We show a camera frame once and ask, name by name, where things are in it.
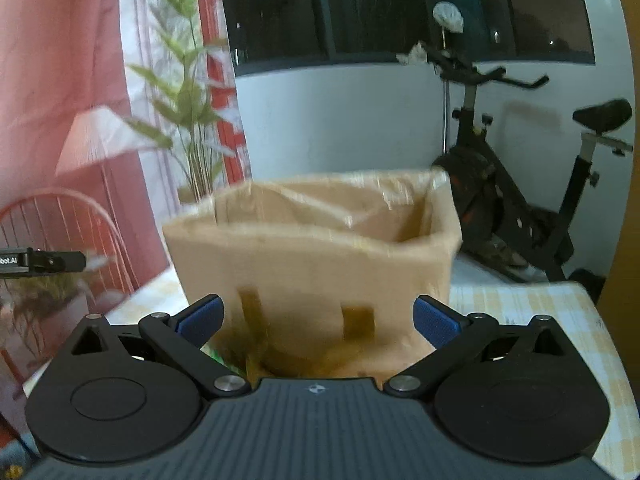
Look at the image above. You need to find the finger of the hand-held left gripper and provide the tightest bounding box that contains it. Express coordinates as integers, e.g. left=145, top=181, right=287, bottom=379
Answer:
left=29, top=248, right=87, bottom=273

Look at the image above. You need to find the metal pole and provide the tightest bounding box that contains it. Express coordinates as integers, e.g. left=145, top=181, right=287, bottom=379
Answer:
left=441, top=30, right=452, bottom=157

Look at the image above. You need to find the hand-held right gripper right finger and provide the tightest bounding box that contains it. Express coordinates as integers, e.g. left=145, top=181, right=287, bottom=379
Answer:
left=382, top=295, right=585, bottom=404

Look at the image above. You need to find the green snack packet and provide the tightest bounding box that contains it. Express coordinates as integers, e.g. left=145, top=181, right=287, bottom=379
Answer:
left=207, top=344, right=237, bottom=372

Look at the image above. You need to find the green artificial plant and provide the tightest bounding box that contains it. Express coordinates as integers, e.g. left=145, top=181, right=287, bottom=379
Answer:
left=122, top=0, right=236, bottom=203

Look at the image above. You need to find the dark glass window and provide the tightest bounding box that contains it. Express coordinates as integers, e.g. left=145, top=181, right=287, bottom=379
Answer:
left=219, top=0, right=597, bottom=79

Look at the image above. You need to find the brown cardboard box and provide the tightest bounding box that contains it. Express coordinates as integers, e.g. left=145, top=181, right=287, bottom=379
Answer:
left=162, top=169, right=464, bottom=380

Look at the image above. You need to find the white plastic bag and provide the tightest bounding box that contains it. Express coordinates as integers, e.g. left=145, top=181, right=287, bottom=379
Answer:
left=432, top=2, right=465, bottom=34

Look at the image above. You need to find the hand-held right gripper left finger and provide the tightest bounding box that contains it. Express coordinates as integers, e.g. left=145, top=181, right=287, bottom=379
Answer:
left=52, top=294, right=252, bottom=402

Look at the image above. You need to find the red wire chair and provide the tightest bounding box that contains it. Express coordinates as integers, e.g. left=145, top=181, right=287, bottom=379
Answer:
left=0, top=187, right=137, bottom=311

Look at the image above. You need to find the black exercise bike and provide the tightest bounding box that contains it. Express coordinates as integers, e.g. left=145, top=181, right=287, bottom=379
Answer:
left=397, top=42, right=636, bottom=287

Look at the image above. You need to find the crumpled white cloth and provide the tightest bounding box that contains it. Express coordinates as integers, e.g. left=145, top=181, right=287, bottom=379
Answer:
left=397, top=42, right=432, bottom=66

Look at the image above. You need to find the yellow checkered tablecloth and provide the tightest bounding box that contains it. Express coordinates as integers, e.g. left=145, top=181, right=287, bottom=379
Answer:
left=105, top=266, right=639, bottom=476

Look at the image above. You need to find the red and white patterned curtain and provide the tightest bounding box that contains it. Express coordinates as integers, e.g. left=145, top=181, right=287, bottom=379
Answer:
left=120, top=0, right=252, bottom=201

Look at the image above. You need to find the pink curtain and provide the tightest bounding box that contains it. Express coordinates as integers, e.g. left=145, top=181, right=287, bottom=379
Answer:
left=0, top=0, right=173, bottom=293

